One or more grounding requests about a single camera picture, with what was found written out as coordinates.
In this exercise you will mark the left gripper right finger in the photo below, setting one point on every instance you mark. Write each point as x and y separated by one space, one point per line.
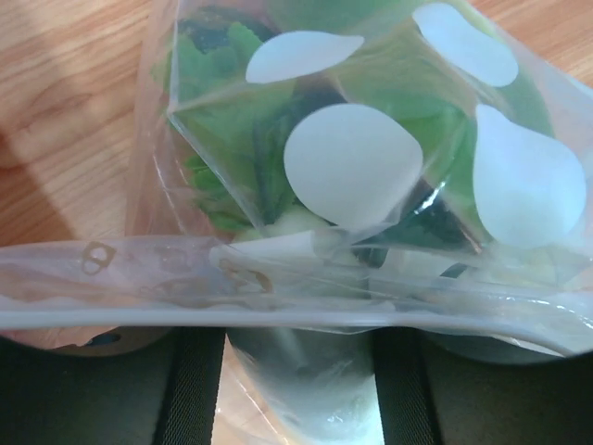
435 389

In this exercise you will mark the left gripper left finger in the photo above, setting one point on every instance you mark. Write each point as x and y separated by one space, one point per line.
163 393

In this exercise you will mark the polka dot zip bag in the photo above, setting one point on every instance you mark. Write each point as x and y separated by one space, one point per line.
299 308

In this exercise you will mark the green leafy vegetable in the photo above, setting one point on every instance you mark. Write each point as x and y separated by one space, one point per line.
361 113

